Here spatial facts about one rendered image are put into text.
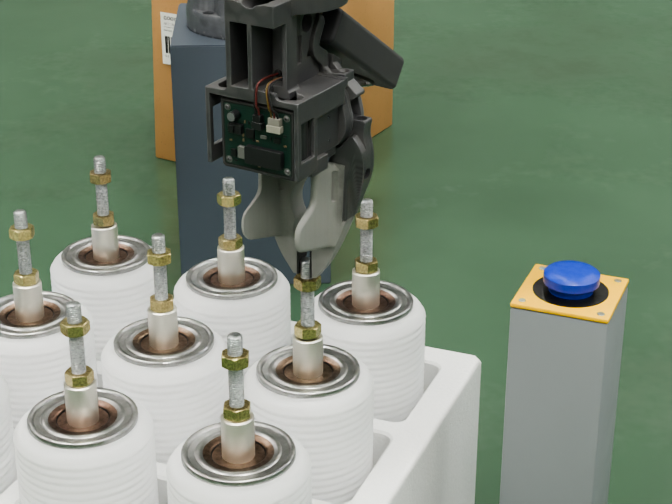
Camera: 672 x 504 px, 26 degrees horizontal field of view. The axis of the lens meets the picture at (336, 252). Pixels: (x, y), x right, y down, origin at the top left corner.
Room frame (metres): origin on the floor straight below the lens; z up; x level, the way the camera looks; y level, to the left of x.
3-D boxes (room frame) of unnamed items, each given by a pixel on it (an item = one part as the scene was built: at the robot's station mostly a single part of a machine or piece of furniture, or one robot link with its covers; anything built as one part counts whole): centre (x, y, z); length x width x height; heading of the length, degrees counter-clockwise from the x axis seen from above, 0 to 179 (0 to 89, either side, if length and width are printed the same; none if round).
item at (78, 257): (1.12, 0.20, 0.25); 0.08 x 0.08 x 0.01
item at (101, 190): (1.12, 0.20, 0.30); 0.01 x 0.01 x 0.08
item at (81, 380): (0.86, 0.17, 0.29); 0.02 x 0.02 x 0.01; 71
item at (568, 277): (0.93, -0.17, 0.32); 0.04 x 0.04 x 0.02
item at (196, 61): (1.66, 0.10, 0.15); 0.18 x 0.18 x 0.30; 2
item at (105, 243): (1.12, 0.20, 0.26); 0.02 x 0.02 x 0.03
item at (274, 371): (0.92, 0.02, 0.25); 0.08 x 0.08 x 0.01
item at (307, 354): (0.92, 0.02, 0.26); 0.02 x 0.02 x 0.03
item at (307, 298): (0.92, 0.02, 0.30); 0.01 x 0.01 x 0.08
